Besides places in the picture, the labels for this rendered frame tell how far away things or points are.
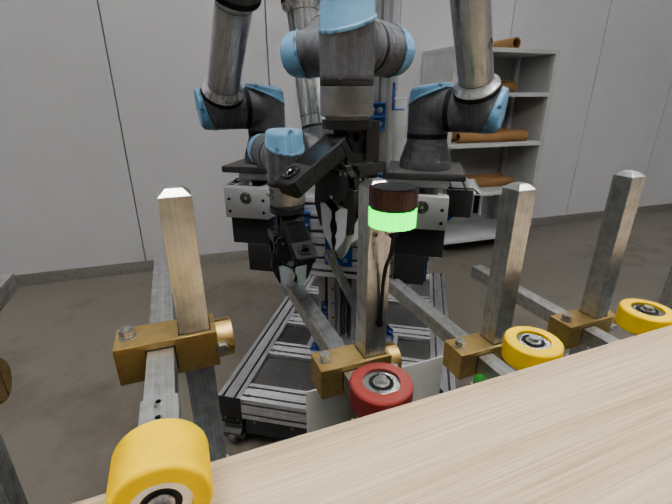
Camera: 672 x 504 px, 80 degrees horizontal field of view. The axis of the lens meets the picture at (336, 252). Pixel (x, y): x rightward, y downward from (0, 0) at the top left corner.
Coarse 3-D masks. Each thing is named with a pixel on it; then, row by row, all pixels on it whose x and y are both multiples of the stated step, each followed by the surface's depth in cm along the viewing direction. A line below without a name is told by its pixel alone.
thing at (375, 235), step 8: (376, 184) 50; (384, 184) 50; (392, 184) 50; (400, 184) 50; (408, 184) 50; (376, 232) 53; (384, 232) 54; (392, 232) 49; (376, 240) 54; (384, 240) 55; (392, 240) 51; (392, 248) 52; (384, 272) 55; (384, 280) 56; (384, 288) 57
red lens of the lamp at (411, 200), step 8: (376, 192) 47; (384, 192) 47; (392, 192) 47; (400, 192) 47; (408, 192) 47; (416, 192) 48; (376, 200) 48; (384, 200) 47; (392, 200) 47; (400, 200) 47; (408, 200) 47; (416, 200) 48; (376, 208) 48; (384, 208) 47; (392, 208) 47; (400, 208) 47; (408, 208) 47
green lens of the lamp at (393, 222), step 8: (416, 208) 50; (368, 216) 51; (376, 216) 48; (384, 216) 48; (392, 216) 47; (400, 216) 48; (408, 216) 48; (416, 216) 49; (368, 224) 51; (376, 224) 49; (384, 224) 48; (392, 224) 48; (400, 224) 48; (408, 224) 48
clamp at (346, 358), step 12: (336, 348) 63; (348, 348) 63; (396, 348) 64; (312, 360) 61; (336, 360) 60; (348, 360) 60; (360, 360) 60; (372, 360) 61; (384, 360) 61; (396, 360) 63; (312, 372) 62; (324, 372) 58; (336, 372) 59; (324, 384) 59; (336, 384) 60; (324, 396) 60
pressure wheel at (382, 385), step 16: (368, 368) 53; (384, 368) 53; (400, 368) 53; (352, 384) 50; (368, 384) 50; (384, 384) 50; (400, 384) 50; (352, 400) 50; (368, 400) 47; (384, 400) 47; (400, 400) 47
